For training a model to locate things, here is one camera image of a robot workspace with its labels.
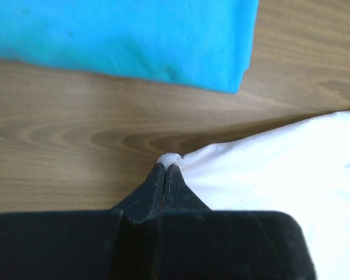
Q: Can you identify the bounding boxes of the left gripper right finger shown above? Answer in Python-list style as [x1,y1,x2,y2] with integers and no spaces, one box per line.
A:
[155,165,316,279]

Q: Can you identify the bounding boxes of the folded blue t-shirt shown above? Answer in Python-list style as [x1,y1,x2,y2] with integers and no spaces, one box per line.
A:
[0,1,258,93]

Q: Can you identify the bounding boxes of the white t-shirt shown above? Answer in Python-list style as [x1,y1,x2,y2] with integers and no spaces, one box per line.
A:
[159,111,350,279]

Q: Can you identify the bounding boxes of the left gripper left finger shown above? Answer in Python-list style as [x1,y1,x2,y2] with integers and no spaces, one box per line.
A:
[0,164,165,279]

